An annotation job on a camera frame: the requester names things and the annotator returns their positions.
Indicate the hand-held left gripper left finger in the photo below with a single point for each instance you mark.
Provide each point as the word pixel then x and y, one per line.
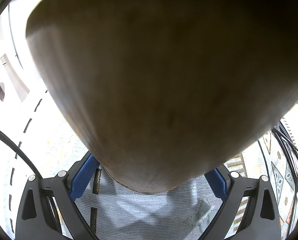
pixel 82 180

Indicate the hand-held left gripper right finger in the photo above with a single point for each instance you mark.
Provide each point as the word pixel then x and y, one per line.
pixel 217 182

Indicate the black chopstick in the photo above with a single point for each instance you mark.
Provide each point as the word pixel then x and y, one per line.
pixel 290 140

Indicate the large brown wooden bowl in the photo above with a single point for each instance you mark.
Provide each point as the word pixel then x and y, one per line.
pixel 164 80

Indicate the blue patterned tablecloth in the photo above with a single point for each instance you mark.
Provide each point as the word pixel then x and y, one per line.
pixel 149 210

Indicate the white dining chair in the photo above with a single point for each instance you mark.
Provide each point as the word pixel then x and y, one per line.
pixel 11 80

